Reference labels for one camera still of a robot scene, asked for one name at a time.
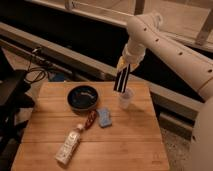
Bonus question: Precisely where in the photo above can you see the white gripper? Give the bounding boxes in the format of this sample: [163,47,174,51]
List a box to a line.
[117,44,146,71]

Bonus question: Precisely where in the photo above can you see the black white striped eraser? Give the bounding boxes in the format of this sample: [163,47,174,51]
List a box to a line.
[114,65,130,93]

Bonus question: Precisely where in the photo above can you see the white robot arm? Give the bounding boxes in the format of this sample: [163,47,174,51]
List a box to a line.
[114,12,213,171]

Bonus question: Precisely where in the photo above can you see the translucent plastic cup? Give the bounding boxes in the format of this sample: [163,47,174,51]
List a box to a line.
[118,88,134,109]

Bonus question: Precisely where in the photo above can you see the dark blue ceramic bowl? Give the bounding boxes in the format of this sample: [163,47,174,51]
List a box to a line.
[67,85,99,111]

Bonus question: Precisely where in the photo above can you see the blue sponge block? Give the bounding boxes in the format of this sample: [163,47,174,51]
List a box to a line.
[97,108,112,128]

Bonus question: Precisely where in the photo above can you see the small white plastic bottle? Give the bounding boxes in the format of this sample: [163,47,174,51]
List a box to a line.
[55,124,84,165]

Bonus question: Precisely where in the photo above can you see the black stand at left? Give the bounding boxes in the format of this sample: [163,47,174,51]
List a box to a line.
[0,47,35,171]

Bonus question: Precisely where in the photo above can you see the black cables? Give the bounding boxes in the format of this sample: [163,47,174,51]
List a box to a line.
[23,46,59,85]

